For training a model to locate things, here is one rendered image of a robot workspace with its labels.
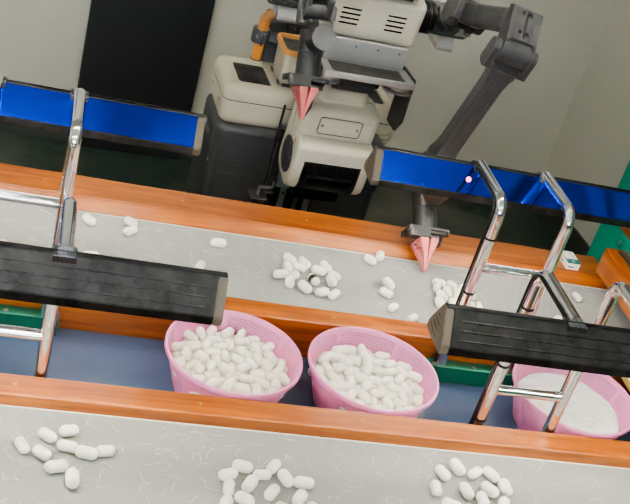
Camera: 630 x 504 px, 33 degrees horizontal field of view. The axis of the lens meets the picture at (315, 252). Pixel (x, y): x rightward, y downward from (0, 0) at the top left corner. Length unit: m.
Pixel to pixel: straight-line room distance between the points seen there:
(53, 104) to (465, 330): 0.88
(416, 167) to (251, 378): 0.55
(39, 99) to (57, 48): 2.18
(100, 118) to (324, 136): 0.99
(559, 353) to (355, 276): 0.78
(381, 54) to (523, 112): 2.02
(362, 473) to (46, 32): 2.70
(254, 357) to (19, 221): 0.61
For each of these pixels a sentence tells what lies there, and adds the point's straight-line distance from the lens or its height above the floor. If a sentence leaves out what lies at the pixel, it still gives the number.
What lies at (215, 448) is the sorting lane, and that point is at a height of 0.74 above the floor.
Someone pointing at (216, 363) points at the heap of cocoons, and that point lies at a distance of 2.04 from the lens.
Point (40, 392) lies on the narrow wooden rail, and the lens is 1.86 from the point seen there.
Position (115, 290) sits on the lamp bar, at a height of 1.07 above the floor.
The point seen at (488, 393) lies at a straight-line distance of 2.05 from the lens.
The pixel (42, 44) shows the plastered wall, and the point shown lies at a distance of 4.24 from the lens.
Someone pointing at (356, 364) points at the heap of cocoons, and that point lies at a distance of 2.18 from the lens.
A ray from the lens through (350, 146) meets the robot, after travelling 2.92.
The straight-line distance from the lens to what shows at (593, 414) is 2.31.
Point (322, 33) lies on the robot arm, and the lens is 2.43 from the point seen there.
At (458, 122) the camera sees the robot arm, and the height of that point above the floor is 1.08.
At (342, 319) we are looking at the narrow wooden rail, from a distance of 2.23.
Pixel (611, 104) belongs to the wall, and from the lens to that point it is 4.57.
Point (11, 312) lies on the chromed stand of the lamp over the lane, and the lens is 2.12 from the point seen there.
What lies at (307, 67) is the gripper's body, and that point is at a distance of 2.49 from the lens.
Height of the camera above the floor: 1.95
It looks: 29 degrees down
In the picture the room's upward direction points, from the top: 17 degrees clockwise
